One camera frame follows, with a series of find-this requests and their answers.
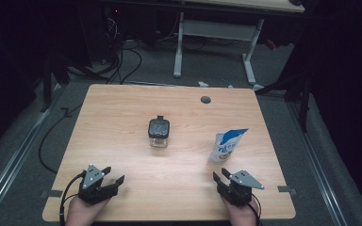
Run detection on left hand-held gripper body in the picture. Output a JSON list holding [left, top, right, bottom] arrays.
[[78, 163, 120, 206]]

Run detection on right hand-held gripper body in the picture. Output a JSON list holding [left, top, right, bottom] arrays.
[[217, 169, 265, 208]]

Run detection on white and blue pouch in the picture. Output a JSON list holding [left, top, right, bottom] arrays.
[[206, 127, 250, 164]]

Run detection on glass jar with black lid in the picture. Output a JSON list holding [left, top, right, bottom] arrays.
[[147, 115, 171, 149]]

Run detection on person's right hand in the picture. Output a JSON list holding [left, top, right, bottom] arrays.
[[221, 196, 260, 226]]

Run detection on person's left hand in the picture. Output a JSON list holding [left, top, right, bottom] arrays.
[[65, 197, 111, 226]]

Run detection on black metal stand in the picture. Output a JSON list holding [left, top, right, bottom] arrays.
[[254, 72, 313, 133], [41, 56, 71, 113]]

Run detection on left hand-held gripper cable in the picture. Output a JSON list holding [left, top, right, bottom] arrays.
[[58, 170, 88, 226]]

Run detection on hand-held gripper cable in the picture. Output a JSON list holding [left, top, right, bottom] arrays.
[[246, 192, 264, 226], [58, 170, 88, 226]]

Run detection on right hand-held gripper cable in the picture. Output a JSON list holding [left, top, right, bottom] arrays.
[[246, 192, 264, 226]]

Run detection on black floor cable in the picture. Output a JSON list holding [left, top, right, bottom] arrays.
[[38, 103, 84, 174]]

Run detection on aluminium floor rail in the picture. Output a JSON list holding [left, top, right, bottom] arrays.
[[287, 101, 349, 226], [0, 84, 64, 220]]

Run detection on bundle of black cables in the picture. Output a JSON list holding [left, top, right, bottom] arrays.
[[65, 40, 143, 85]]

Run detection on desk with white metal frame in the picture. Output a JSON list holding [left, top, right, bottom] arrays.
[[173, 0, 305, 92]]

